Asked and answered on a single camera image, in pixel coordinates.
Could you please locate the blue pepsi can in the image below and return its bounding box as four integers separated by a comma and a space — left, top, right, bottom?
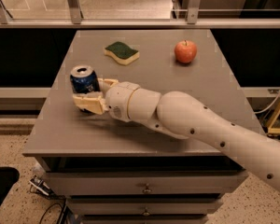
69, 64, 101, 113

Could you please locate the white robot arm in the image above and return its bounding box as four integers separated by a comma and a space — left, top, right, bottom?
73, 79, 280, 192

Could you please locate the black floor cable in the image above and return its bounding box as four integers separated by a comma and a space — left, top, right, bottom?
38, 199, 73, 224

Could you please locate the red apple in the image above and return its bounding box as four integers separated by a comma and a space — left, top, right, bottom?
175, 40, 197, 63

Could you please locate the green yellow sponge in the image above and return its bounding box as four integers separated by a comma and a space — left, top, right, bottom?
104, 41, 140, 65

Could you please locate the small device on floor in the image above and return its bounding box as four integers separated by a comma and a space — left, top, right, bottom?
30, 175, 52, 196

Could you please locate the black chair seat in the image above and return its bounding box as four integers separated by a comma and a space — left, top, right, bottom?
0, 167, 20, 205

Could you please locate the brass top drawer knob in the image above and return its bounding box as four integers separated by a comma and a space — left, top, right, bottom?
142, 184, 152, 194

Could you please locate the brass drawer knob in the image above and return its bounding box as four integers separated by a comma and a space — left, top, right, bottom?
142, 207, 150, 217
142, 184, 152, 194

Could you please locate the grey drawer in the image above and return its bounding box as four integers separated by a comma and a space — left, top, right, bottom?
43, 171, 247, 196
67, 199, 222, 216

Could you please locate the top grey drawer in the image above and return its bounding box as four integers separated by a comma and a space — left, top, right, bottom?
43, 171, 247, 196

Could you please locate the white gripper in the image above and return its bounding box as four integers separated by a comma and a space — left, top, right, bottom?
73, 78, 140, 122

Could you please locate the yellow metal stand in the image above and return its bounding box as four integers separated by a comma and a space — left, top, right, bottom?
266, 102, 280, 134

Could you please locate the grey drawer cabinet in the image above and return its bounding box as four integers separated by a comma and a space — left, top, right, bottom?
24, 30, 261, 224

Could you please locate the metal railing frame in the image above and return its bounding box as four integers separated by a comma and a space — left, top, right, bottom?
0, 0, 280, 29

